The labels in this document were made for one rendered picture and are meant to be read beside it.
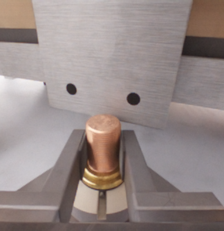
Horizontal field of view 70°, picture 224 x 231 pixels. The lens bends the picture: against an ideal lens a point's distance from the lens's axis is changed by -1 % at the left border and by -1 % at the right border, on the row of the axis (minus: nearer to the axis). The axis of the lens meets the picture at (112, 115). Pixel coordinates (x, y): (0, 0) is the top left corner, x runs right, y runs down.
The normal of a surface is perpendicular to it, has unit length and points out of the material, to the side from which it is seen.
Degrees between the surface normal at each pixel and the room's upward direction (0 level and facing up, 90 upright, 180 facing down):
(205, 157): 180
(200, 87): 90
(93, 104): 90
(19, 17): 90
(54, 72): 90
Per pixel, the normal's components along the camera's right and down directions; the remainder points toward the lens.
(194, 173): 0.03, -0.87
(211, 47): -0.33, 0.46
